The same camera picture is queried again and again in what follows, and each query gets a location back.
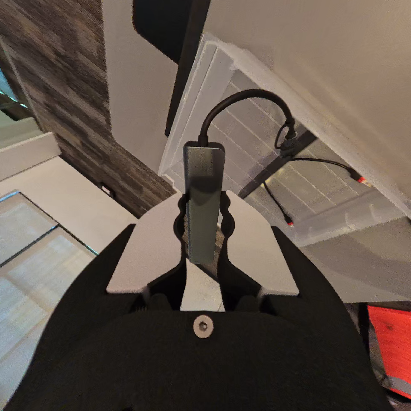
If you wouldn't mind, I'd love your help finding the black panel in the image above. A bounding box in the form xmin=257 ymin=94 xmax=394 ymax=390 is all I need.
xmin=133 ymin=0 xmax=211 ymax=137

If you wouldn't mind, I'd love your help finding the short black hub cable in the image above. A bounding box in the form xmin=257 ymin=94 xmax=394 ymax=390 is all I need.
xmin=198 ymin=89 xmax=297 ymax=158

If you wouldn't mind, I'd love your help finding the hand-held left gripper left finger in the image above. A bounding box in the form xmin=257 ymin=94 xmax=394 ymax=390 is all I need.
xmin=106 ymin=194 xmax=188 ymax=301

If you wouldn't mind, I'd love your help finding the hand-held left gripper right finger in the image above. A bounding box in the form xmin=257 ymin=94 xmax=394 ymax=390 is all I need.
xmin=218 ymin=190 xmax=301 ymax=301

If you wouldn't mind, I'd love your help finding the red cloth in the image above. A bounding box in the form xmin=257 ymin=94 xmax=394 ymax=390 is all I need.
xmin=366 ymin=305 xmax=411 ymax=399

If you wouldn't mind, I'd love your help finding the clear plastic bin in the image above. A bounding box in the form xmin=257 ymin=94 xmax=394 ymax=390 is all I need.
xmin=158 ymin=32 xmax=411 ymax=248

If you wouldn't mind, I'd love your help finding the black cable with red plugs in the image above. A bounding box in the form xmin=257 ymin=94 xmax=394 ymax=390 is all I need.
xmin=263 ymin=157 xmax=374 ymax=228

